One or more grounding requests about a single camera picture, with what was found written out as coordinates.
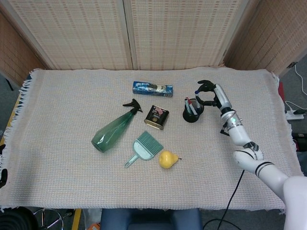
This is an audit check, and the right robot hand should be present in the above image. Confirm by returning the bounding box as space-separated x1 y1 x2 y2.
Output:
194 80 234 112

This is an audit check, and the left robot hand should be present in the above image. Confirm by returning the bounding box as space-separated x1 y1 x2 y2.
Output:
0 144 8 189

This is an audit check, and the blue-capped white marker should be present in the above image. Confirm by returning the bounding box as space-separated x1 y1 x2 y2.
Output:
194 90 203 109

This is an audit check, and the teal marker with black cap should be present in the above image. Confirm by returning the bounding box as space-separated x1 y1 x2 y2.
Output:
184 97 193 114

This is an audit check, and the black mesh pen holder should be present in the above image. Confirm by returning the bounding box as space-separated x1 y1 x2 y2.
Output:
182 97 205 123

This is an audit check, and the black ribbed round object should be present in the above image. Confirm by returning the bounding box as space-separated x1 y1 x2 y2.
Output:
0 207 39 230

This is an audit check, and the chrome stool base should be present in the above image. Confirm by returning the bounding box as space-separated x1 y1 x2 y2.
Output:
33 207 75 230

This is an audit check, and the white woven tablecloth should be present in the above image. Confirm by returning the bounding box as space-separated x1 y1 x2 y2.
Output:
0 67 303 213

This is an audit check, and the black and gold tin can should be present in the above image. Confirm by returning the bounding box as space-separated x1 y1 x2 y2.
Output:
144 104 170 131

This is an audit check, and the white power strip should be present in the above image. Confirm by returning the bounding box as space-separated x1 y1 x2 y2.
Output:
285 109 305 120

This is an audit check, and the woven bamboo screen panel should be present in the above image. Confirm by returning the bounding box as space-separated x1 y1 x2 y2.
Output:
0 9 47 87
225 0 307 76
0 0 134 70
123 0 262 70

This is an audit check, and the blue cardboard box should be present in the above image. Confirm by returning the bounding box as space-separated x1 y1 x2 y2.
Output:
132 80 174 98

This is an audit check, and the yellow pear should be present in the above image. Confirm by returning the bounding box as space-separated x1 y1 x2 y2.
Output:
159 150 182 170

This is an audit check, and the teal mini brush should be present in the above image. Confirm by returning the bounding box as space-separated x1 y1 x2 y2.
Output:
137 130 164 154

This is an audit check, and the teal mini dustpan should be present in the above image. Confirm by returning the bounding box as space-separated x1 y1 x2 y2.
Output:
124 140 155 168

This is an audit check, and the green spray bottle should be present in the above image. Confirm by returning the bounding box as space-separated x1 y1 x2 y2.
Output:
91 98 143 153

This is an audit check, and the white power cable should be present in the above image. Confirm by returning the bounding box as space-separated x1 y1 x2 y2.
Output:
294 62 307 96

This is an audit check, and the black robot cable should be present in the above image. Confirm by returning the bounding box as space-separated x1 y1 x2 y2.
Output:
201 169 246 230

